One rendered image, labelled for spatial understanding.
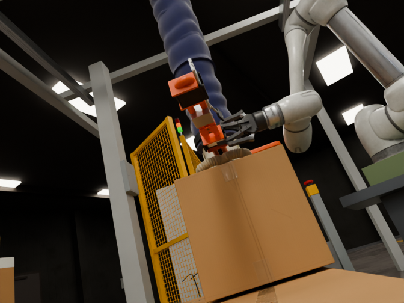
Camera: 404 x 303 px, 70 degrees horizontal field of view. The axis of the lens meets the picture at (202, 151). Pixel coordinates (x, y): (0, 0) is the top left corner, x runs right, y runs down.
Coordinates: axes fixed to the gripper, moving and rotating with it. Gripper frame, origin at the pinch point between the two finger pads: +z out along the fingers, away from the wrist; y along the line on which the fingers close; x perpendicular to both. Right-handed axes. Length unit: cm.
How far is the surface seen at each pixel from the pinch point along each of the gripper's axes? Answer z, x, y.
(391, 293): -16, -59, 54
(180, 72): 6, 18, -49
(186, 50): -1, 15, -58
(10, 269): 129, 43, 12
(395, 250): -163, 343, 85
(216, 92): -7.5, 19.7, -31.6
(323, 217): -49, 117, 33
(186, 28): -4, 16, -73
